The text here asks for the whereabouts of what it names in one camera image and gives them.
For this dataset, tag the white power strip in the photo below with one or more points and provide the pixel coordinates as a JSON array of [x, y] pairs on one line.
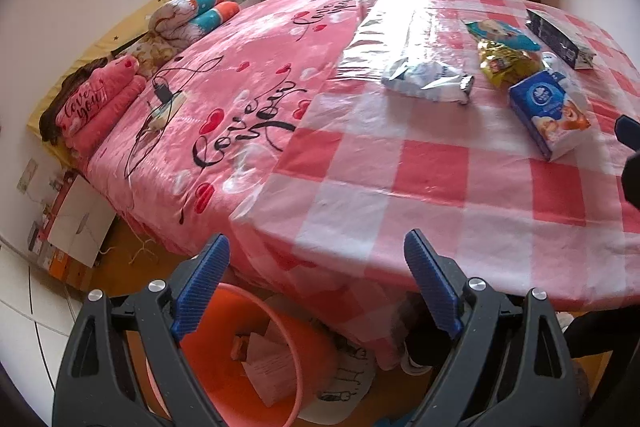
[[162, 117]]

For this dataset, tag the yellow starred cloth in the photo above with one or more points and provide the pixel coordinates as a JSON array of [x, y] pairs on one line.
[[125, 27]]

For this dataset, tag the blue tissue pack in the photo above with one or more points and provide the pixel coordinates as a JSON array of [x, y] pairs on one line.
[[545, 107]]

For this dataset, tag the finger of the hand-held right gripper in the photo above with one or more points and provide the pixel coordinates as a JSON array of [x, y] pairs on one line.
[[634, 179], [629, 132]]

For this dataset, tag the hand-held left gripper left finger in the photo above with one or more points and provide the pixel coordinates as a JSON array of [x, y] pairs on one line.
[[200, 292]]

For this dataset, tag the dark blue carton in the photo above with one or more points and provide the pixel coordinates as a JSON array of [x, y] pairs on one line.
[[555, 34]]

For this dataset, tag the rolled colourful quilt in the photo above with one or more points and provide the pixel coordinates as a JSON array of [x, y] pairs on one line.
[[200, 12]]

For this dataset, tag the cartoon printed snack packet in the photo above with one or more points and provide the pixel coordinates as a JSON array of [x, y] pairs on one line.
[[502, 34]]

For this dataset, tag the white shoe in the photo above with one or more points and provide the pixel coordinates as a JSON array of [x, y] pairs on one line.
[[412, 362]]

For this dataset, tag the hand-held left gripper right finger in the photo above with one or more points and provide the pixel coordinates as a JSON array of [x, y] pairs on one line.
[[432, 287]]

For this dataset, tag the yellow snack bag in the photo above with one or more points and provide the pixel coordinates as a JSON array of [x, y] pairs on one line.
[[505, 64]]

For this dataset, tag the golden floral pillow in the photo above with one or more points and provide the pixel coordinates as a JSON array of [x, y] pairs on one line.
[[150, 54]]

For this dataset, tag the black charger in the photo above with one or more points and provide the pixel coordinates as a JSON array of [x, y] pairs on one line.
[[162, 89]]

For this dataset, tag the dark brown cloth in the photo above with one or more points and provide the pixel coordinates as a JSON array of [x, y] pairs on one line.
[[75, 82]]

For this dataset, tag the folded pink lettered blanket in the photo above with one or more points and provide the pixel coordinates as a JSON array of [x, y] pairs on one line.
[[100, 107]]

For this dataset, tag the bed with pink blanket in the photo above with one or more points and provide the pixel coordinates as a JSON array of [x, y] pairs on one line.
[[250, 57]]

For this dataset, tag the white flat box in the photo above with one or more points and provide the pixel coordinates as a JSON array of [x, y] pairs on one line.
[[82, 222]]

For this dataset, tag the orange plastic bucket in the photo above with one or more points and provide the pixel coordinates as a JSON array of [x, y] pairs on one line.
[[300, 342]]

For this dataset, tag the wall socket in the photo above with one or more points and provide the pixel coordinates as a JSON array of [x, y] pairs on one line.
[[27, 177]]

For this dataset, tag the white printed plastic bag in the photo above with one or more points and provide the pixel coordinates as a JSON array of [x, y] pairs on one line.
[[345, 387]]

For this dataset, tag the orange cardboard box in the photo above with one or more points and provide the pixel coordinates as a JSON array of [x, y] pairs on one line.
[[70, 274]]

